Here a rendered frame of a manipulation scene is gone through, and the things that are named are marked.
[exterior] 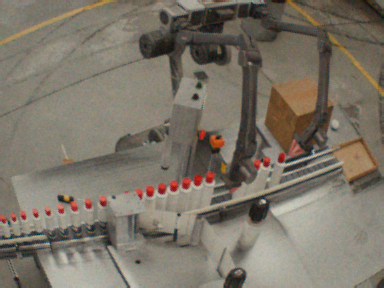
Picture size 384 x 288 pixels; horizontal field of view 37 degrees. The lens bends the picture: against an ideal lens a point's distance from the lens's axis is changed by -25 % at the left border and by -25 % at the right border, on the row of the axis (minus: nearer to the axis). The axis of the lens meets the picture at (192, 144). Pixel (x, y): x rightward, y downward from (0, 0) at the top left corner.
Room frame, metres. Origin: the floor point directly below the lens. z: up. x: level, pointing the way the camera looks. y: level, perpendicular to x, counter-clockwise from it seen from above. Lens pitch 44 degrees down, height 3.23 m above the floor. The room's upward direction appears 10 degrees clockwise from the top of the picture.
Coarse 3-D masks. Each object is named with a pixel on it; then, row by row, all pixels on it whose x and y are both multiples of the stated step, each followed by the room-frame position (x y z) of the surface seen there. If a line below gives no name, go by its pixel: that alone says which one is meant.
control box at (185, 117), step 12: (180, 84) 2.14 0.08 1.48; (192, 84) 2.15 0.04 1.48; (204, 84) 2.17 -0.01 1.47; (180, 96) 2.07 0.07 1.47; (192, 96) 2.08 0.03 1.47; (204, 96) 2.11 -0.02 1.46; (180, 108) 2.02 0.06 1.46; (192, 108) 2.02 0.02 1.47; (180, 120) 2.02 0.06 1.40; (192, 120) 2.02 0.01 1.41; (180, 132) 2.02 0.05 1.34; (192, 132) 2.02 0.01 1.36; (192, 144) 2.02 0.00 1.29
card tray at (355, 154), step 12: (348, 144) 2.72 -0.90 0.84; (360, 144) 2.75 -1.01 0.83; (336, 156) 2.60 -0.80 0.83; (348, 156) 2.62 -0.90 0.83; (360, 156) 2.65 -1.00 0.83; (372, 156) 2.65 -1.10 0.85; (348, 168) 2.53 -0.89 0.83; (360, 168) 2.54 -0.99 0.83; (372, 168) 2.53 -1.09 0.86; (348, 180) 2.43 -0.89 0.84
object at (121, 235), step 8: (112, 216) 1.74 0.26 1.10; (128, 216) 1.78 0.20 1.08; (136, 216) 1.78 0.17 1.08; (112, 224) 1.74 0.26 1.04; (120, 224) 1.71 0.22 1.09; (128, 224) 1.78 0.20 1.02; (136, 224) 1.78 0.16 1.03; (112, 232) 1.74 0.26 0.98; (120, 232) 1.71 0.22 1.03; (128, 232) 1.78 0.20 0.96; (112, 240) 1.75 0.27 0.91; (120, 240) 1.71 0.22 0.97; (128, 240) 1.75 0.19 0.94; (136, 240) 1.76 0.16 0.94; (144, 240) 1.77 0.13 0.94; (120, 248) 1.71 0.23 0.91; (128, 248) 1.73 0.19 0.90; (136, 248) 1.75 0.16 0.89
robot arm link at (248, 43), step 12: (180, 36) 2.54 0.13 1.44; (192, 36) 2.50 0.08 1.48; (204, 36) 2.48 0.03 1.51; (216, 36) 2.44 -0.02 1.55; (228, 36) 2.40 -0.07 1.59; (240, 36) 2.35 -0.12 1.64; (252, 36) 2.38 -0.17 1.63; (240, 48) 2.31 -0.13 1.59; (252, 48) 2.32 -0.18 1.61; (252, 60) 2.28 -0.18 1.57
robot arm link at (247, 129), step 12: (240, 60) 2.26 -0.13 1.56; (252, 72) 2.24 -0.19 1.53; (252, 84) 2.21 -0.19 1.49; (252, 96) 2.19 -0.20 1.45; (252, 108) 2.16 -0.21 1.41; (240, 120) 2.15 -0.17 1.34; (252, 120) 2.13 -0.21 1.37; (240, 132) 2.11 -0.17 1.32; (252, 132) 2.11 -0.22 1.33; (240, 144) 2.08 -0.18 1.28; (252, 144) 2.09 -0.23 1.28; (240, 156) 2.05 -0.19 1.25
